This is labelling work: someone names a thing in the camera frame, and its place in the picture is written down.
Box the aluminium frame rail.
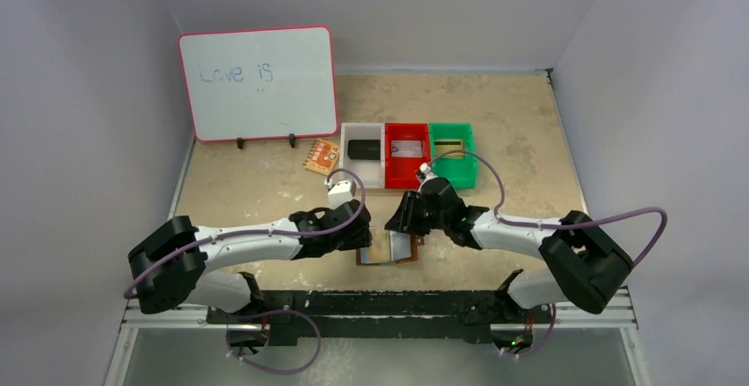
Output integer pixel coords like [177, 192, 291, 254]
[105, 289, 652, 385]

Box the silver card in red bin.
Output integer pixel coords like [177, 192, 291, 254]
[390, 140, 424, 158]

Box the gold card in green bin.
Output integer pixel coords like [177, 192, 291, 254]
[434, 139, 464, 159]

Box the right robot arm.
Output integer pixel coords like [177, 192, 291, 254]
[385, 178, 634, 322]

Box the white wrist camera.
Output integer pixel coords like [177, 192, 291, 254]
[416, 163, 436, 185]
[327, 179, 357, 209]

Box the brown leather card holder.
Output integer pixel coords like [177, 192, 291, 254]
[356, 227, 425, 266]

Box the black card in white bin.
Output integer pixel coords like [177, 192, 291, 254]
[346, 139, 381, 161]

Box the orange patterned card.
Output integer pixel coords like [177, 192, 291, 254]
[303, 139, 340, 175]

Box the white plastic bin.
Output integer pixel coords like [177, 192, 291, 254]
[340, 123, 385, 189]

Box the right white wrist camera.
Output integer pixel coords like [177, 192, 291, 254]
[416, 163, 436, 185]

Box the pink framed whiteboard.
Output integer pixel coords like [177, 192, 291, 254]
[178, 25, 339, 142]

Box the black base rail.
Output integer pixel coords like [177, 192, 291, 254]
[207, 290, 551, 346]

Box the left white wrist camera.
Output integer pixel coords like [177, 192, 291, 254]
[327, 179, 357, 209]

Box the green plastic bin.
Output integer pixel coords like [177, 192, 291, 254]
[427, 123, 478, 189]

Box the red plastic bin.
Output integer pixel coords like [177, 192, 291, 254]
[384, 123, 431, 189]

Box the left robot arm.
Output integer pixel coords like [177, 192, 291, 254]
[123, 200, 372, 314]

